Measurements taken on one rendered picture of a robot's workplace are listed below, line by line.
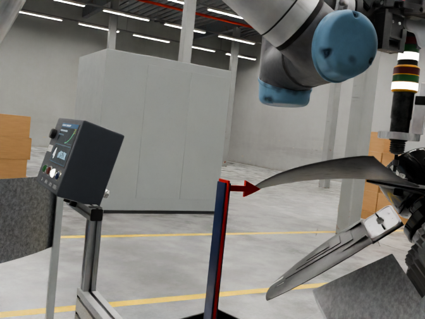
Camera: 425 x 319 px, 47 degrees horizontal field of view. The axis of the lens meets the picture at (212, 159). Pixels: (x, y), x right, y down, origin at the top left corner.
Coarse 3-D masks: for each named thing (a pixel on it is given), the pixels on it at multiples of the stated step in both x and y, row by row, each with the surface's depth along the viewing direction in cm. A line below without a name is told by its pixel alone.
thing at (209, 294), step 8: (224, 184) 67; (216, 192) 68; (224, 192) 67; (216, 200) 68; (224, 200) 67; (216, 208) 68; (216, 216) 68; (216, 224) 68; (216, 232) 68; (216, 240) 68; (216, 248) 67; (216, 256) 67; (216, 264) 67; (208, 272) 69; (216, 272) 67; (208, 280) 69; (208, 288) 69; (208, 296) 69; (208, 304) 68; (208, 312) 68
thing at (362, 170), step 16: (336, 160) 64; (352, 160) 64; (368, 160) 63; (272, 176) 73; (288, 176) 74; (304, 176) 75; (320, 176) 76; (336, 176) 77; (352, 176) 76; (368, 176) 74; (384, 176) 71
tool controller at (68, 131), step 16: (64, 128) 126; (80, 128) 114; (96, 128) 116; (64, 144) 121; (80, 144) 114; (96, 144) 116; (112, 144) 118; (48, 160) 130; (64, 160) 116; (80, 160) 115; (96, 160) 116; (112, 160) 118; (48, 176) 124; (64, 176) 113; (80, 176) 115; (96, 176) 117; (64, 192) 113; (80, 192) 115; (96, 192) 117
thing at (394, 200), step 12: (408, 156) 89; (420, 156) 89; (408, 168) 88; (420, 168) 87; (408, 180) 87; (420, 180) 86; (384, 192) 93; (408, 192) 87; (396, 204) 90; (408, 204) 88; (420, 204) 86; (408, 216) 91; (420, 216) 83; (408, 228) 86
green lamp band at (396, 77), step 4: (396, 76) 84; (400, 76) 83; (404, 76) 82; (408, 76) 82; (412, 76) 82; (416, 76) 82; (392, 80) 85; (396, 80) 83; (400, 80) 83; (404, 80) 82; (408, 80) 82; (412, 80) 82; (416, 80) 83
